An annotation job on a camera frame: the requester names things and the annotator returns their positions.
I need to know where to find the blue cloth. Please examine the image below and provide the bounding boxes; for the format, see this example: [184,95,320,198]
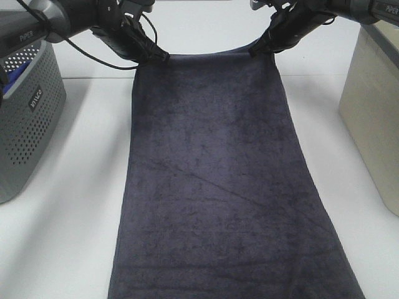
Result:
[2,62,30,94]

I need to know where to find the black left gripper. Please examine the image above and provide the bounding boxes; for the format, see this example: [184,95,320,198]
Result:
[90,1,170,62]

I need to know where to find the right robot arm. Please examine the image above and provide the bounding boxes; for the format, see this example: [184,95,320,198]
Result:
[248,0,398,57]

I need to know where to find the dark grey towel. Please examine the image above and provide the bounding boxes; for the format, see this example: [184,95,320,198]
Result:
[108,47,363,298]

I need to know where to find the beige plastic basket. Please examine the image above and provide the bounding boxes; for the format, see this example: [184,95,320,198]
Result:
[339,21,398,214]

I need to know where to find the grey perforated plastic basket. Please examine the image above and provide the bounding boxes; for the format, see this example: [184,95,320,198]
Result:
[1,41,66,202]

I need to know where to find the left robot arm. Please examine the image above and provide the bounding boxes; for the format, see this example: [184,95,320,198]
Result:
[1,1,170,64]

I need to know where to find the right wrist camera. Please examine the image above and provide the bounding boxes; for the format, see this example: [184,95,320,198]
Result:
[250,0,296,11]

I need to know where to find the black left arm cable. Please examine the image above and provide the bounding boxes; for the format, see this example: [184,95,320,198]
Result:
[18,0,158,70]

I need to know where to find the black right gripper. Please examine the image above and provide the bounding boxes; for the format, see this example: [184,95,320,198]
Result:
[248,1,335,57]

